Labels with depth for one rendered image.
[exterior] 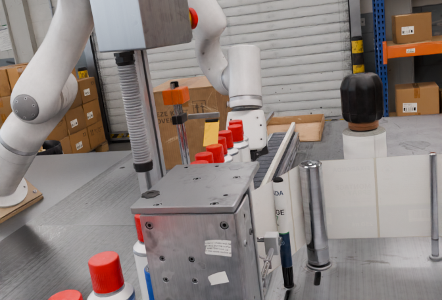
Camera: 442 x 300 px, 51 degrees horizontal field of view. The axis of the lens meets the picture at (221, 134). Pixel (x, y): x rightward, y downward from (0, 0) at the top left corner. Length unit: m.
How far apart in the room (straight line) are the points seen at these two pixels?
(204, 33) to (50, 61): 0.40
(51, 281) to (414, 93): 3.96
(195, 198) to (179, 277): 0.08
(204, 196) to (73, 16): 0.83
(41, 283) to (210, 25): 0.69
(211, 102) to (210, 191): 1.03
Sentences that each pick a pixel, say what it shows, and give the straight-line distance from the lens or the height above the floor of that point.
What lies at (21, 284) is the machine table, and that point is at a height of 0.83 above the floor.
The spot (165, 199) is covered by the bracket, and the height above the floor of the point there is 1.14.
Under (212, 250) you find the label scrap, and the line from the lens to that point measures 0.48.
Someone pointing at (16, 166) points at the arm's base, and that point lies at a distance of 1.47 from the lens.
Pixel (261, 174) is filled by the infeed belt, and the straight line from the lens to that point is 1.34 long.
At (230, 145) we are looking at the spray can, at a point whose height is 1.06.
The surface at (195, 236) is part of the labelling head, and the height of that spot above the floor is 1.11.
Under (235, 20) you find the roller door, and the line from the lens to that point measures 5.28.
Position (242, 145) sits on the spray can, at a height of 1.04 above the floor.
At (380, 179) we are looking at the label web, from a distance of 0.83.
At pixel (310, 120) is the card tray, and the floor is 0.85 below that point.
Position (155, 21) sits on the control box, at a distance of 0.77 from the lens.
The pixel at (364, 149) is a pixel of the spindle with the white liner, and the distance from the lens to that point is 0.97.
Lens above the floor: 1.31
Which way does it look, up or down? 13 degrees down
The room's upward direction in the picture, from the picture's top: 7 degrees counter-clockwise
